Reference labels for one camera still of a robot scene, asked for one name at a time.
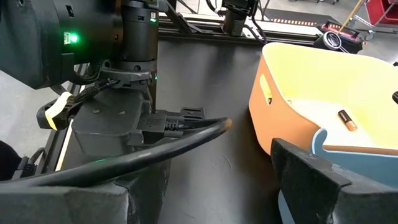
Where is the black aluminium table frame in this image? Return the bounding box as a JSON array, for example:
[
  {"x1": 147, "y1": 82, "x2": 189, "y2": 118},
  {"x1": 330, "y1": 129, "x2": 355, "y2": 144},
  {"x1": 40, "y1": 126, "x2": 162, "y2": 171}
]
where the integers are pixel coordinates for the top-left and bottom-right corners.
[{"x1": 157, "y1": 12, "x2": 320, "y2": 47}]

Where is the copper-black battery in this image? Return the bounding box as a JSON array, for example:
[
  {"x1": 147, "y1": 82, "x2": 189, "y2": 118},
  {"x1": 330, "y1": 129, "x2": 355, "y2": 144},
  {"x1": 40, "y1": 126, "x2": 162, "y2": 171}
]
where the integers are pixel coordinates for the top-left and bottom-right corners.
[{"x1": 338, "y1": 109, "x2": 359, "y2": 132}]

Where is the red metal cart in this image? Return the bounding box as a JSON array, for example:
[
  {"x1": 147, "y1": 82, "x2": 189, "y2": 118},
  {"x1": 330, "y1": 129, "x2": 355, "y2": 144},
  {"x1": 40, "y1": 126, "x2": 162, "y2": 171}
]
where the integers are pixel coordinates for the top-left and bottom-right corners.
[{"x1": 348, "y1": 0, "x2": 398, "y2": 42}]

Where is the black crate with red top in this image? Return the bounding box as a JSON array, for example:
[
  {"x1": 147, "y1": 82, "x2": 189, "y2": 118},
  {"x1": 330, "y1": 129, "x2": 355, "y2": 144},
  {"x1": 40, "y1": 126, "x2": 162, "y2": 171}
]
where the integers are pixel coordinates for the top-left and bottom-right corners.
[{"x1": 317, "y1": 20, "x2": 361, "y2": 40}]

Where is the yellow plastic bin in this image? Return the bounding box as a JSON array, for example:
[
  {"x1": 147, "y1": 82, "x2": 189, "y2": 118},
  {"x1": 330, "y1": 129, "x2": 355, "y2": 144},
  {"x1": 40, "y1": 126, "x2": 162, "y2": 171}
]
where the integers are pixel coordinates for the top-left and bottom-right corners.
[{"x1": 248, "y1": 42, "x2": 398, "y2": 156}]

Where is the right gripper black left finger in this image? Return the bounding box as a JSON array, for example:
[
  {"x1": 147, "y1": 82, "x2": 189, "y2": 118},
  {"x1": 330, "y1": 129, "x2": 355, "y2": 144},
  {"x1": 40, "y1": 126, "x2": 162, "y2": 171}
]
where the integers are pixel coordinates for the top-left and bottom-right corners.
[{"x1": 0, "y1": 159, "x2": 172, "y2": 224}]

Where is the dark floor mat striped edge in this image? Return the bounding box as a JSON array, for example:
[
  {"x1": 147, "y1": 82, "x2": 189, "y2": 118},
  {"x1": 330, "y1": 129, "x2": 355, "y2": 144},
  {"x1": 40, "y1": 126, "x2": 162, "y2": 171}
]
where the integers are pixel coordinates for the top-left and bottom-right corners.
[{"x1": 269, "y1": 8, "x2": 340, "y2": 27}]

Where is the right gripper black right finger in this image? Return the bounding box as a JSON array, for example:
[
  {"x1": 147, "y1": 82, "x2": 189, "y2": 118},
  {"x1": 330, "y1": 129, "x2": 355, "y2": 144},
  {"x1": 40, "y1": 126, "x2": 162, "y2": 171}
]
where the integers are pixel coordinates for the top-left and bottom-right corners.
[{"x1": 270, "y1": 138, "x2": 398, "y2": 224}]

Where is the black table camera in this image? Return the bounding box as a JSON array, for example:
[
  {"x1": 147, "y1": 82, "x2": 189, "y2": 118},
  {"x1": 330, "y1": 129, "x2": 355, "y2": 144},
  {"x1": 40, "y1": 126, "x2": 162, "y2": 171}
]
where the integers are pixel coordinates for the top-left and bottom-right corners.
[{"x1": 313, "y1": 30, "x2": 364, "y2": 55}]

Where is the thick black camera cable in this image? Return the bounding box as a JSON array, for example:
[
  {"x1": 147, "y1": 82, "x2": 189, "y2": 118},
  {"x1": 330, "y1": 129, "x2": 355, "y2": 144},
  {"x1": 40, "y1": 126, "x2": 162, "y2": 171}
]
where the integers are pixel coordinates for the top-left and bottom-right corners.
[{"x1": 0, "y1": 106, "x2": 233, "y2": 189}]

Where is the black braided cable cream tape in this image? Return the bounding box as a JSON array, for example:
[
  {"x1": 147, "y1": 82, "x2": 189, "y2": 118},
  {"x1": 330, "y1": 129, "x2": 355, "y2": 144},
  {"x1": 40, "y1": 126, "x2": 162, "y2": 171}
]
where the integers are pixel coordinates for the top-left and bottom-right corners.
[{"x1": 36, "y1": 79, "x2": 123, "y2": 132}]

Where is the blue plastic bin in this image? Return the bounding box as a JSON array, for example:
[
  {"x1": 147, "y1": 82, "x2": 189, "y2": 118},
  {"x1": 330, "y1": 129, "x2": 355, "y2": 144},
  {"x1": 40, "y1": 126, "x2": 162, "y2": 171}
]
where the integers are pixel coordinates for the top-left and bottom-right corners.
[{"x1": 277, "y1": 128, "x2": 398, "y2": 224}]

